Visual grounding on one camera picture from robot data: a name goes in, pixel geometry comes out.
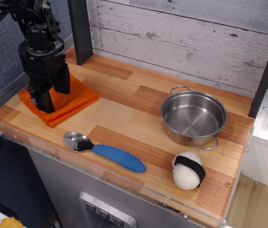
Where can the blue handled metal spoon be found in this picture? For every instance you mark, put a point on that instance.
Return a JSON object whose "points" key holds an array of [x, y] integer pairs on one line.
{"points": [[80, 143]]}

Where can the small steel saucepan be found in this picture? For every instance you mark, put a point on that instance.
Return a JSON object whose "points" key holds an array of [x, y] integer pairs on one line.
{"points": [[193, 118]]}

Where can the white plush sushi toy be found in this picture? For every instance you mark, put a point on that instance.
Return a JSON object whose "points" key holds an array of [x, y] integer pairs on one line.
{"points": [[188, 172]]}

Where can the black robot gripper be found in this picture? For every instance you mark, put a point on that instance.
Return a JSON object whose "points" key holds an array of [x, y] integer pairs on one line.
{"points": [[45, 70]]}

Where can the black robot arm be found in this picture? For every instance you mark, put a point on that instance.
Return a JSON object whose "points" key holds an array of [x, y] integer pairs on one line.
{"points": [[36, 21]]}

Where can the grey cabinet control panel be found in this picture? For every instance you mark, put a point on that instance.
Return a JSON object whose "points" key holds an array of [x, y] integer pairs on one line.
{"points": [[115, 216]]}

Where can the dark grey left post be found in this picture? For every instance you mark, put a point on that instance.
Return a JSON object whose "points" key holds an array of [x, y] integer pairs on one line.
{"points": [[79, 18]]}

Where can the orange cloth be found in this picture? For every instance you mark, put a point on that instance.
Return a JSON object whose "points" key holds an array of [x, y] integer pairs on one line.
{"points": [[65, 105]]}

